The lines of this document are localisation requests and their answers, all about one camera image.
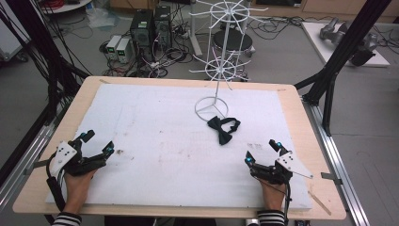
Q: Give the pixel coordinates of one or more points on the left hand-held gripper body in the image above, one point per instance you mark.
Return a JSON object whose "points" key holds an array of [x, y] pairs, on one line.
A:
{"points": [[89, 163]]}

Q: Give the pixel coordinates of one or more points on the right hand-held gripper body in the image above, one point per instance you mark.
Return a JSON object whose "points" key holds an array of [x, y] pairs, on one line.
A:
{"points": [[269, 173]]}

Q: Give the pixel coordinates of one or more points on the black bow tie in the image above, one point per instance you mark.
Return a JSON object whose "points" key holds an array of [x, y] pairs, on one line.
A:
{"points": [[222, 130]]}

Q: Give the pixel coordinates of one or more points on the person's right hand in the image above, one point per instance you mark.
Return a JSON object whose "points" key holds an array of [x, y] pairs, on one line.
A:
{"points": [[273, 196]]}

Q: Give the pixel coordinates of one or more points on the person's left hand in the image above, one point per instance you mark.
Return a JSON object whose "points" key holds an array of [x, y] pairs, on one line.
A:
{"points": [[76, 191]]}

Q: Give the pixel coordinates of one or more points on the thin wooden stick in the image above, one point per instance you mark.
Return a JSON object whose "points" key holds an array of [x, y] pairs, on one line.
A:
{"points": [[320, 203]]}

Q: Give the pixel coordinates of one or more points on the white foam mat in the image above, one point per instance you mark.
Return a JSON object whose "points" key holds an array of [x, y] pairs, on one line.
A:
{"points": [[175, 163]]}

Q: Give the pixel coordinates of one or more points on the white bench power supply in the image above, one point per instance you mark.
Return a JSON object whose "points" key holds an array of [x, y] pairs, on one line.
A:
{"points": [[112, 45], [123, 50]]}

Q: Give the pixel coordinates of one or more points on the white floor board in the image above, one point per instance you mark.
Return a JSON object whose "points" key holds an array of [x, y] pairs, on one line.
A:
{"points": [[320, 47]]}

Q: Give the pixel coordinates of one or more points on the black round stool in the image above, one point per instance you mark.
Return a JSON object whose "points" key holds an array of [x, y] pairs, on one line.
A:
{"points": [[232, 40]]}

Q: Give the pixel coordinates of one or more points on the large black computer tower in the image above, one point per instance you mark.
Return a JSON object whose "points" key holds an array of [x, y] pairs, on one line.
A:
{"points": [[141, 33]]}

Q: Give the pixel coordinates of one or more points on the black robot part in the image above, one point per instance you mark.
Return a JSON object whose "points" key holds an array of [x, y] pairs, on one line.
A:
{"points": [[362, 55]]}

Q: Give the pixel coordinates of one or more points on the white round table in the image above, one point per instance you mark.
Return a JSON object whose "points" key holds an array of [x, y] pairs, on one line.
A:
{"points": [[67, 7]]}

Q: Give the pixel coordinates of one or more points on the slim black computer tower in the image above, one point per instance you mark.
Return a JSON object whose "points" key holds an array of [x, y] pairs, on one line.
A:
{"points": [[163, 28]]}

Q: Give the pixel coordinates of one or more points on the grey desk leg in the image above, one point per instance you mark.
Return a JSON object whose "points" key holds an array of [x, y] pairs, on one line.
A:
{"points": [[194, 34]]}

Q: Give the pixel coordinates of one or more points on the grey metal bracket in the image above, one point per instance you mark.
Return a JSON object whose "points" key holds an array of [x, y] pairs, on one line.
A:
{"points": [[331, 178], [34, 166]]}

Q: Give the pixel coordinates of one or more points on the aluminium rail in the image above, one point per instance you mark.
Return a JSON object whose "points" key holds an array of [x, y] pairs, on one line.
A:
{"points": [[335, 163], [28, 153]]}

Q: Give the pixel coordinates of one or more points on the black frame strut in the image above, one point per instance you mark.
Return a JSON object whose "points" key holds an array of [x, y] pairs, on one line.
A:
{"points": [[37, 40], [348, 47]]}

